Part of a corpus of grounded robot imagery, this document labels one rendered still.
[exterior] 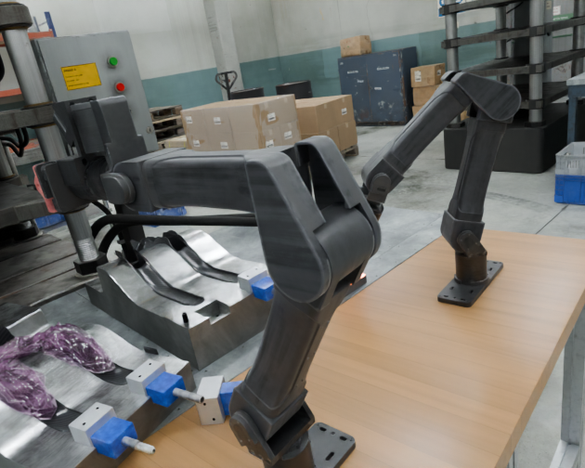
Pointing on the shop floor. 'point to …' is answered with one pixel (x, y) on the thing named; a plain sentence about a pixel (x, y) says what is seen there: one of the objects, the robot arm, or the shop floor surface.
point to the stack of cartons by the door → (427, 84)
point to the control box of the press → (79, 78)
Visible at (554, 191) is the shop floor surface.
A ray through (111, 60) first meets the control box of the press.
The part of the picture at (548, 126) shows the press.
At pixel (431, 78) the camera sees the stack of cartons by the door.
